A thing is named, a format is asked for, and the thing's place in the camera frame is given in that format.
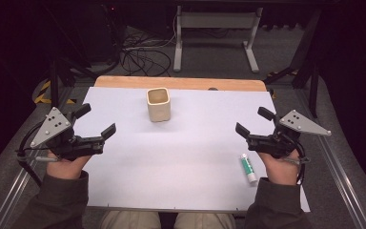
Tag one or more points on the yellow and black hazard tape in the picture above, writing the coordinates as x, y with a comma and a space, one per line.
43, 92

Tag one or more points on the black tripod stand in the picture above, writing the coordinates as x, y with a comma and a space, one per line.
54, 82

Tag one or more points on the white metal stand frame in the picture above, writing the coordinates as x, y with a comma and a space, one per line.
217, 19

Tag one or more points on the black metal stand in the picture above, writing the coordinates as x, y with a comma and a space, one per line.
305, 60

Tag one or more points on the white and green toothpaste tube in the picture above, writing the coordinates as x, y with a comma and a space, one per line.
248, 167

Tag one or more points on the person's left leg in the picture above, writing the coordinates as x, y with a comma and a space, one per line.
130, 221

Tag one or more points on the beige square cup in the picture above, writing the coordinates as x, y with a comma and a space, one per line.
158, 105

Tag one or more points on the person's left hand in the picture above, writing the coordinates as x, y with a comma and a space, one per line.
66, 167

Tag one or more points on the aluminium floor rail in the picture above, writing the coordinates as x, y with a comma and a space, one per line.
340, 178
11, 194

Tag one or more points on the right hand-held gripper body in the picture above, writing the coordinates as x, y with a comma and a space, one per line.
301, 124

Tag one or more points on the white table sheet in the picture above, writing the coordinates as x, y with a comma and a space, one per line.
184, 159

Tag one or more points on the wooden table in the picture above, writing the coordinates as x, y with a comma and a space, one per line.
178, 83

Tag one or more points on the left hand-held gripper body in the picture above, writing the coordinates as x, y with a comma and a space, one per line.
51, 125

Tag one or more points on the person's right hand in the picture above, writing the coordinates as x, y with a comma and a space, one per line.
279, 170

